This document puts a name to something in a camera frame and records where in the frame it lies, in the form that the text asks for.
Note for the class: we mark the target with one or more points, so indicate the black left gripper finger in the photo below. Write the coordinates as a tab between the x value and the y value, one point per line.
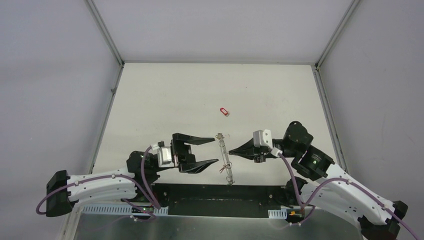
196	167
180	138

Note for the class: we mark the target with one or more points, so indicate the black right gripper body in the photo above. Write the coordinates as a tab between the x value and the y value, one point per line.
261	156

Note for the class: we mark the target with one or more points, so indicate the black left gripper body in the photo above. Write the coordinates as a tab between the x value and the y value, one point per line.
178	151

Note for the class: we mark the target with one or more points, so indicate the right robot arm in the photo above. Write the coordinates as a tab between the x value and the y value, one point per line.
317	180

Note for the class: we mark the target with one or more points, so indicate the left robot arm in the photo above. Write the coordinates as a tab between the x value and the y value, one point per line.
64	191

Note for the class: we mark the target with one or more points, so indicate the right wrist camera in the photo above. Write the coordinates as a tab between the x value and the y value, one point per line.
263	138

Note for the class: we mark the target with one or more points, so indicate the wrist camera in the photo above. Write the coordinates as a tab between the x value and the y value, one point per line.
164	155
263	138

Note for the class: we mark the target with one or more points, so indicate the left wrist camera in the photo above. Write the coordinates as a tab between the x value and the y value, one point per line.
164	155

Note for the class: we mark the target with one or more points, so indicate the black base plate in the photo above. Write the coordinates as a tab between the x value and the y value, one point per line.
210	200

